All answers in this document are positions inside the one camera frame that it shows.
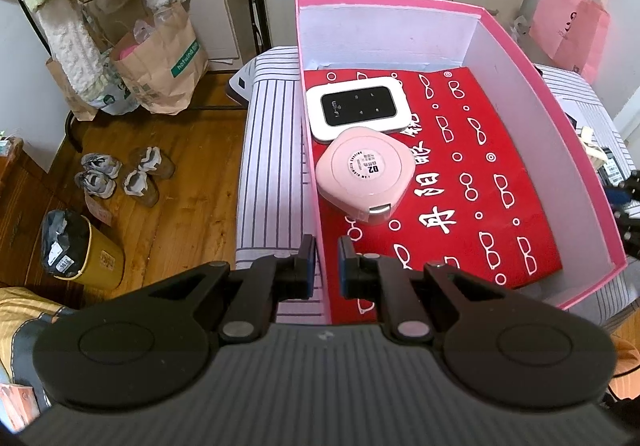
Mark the brown paper bag green label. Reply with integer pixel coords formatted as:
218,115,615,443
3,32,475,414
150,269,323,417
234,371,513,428
110,1,210,116

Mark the wooden cabinet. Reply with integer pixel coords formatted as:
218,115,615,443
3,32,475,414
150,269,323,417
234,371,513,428
0,128,24,207

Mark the white pocket router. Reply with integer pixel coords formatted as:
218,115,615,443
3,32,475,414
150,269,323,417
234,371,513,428
306,76,413,143

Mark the yellow trash bin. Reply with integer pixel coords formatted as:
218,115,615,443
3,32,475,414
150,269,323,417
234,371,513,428
52,216,125,290

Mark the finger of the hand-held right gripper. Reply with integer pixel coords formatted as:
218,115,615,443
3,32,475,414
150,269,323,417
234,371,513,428
605,169,640,209
616,208,640,260

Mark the black trash bag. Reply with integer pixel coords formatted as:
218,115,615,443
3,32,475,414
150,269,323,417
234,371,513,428
41,209,87,277

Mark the plain brown paper bag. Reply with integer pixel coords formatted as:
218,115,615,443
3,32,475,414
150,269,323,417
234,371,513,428
46,55,101,122

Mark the grey sneaker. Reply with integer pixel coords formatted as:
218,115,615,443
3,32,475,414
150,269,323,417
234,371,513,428
81,153,123,179
75,170,114,200

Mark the pink rounded case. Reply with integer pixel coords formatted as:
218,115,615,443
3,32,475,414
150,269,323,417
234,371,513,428
315,127,416,226

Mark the red cloth with glasses print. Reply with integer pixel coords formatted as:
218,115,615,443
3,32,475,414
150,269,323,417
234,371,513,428
304,67,563,317

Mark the black labelled packet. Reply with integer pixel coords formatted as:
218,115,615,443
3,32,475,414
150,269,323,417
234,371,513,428
600,146,629,186

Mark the striped bedsheet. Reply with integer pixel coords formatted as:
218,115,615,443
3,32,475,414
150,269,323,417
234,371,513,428
234,46,640,342

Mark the yellow quilt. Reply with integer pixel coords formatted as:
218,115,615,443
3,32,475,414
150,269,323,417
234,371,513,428
0,286,77,427

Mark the white green plastic bag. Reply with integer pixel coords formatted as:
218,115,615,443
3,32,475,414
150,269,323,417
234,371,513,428
85,46,142,116

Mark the pink storage box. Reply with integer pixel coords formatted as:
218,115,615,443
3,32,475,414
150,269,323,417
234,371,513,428
295,0,628,325

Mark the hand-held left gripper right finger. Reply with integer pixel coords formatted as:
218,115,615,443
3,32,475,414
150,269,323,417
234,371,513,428
338,236,502,346

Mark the pink shopping bag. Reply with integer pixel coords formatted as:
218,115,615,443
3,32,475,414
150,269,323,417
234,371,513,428
529,0,617,84

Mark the brown shoe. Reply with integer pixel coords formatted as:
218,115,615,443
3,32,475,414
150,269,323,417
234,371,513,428
123,169,160,208
131,147,176,180

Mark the black clothes rack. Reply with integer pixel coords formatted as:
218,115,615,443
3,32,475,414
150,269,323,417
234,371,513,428
0,0,87,153

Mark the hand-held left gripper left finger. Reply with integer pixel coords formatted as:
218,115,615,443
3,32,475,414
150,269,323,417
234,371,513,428
145,234,318,345

